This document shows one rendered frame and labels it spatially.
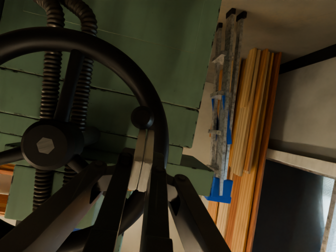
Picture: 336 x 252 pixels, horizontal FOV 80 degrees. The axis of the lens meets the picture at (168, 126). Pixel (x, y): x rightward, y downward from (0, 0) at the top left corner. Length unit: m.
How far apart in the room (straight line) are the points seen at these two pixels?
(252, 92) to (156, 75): 1.41
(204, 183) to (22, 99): 0.43
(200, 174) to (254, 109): 1.35
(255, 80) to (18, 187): 1.69
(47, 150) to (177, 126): 0.27
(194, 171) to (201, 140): 2.60
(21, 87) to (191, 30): 0.38
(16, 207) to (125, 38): 0.37
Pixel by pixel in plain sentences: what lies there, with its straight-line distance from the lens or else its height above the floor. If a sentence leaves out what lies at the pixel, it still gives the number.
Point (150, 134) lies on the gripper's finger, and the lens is 0.21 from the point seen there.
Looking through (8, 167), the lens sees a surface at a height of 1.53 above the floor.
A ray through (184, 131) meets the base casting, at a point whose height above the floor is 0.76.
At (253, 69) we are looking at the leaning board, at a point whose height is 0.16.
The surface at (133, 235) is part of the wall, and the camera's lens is 3.33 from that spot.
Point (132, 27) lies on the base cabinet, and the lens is 0.49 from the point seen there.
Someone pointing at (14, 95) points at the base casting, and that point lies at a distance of 0.52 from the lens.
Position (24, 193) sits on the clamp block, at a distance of 0.42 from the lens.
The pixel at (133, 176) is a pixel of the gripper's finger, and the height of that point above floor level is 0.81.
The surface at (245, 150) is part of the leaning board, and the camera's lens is 1.78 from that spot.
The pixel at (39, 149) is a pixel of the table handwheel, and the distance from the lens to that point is 0.27.
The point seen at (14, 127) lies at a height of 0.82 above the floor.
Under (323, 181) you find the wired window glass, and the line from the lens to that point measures 1.71.
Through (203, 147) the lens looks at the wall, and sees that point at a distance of 3.08.
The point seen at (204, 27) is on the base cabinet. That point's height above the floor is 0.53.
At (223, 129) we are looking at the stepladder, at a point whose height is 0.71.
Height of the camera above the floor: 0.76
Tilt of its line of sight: level
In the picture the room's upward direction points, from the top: 169 degrees counter-clockwise
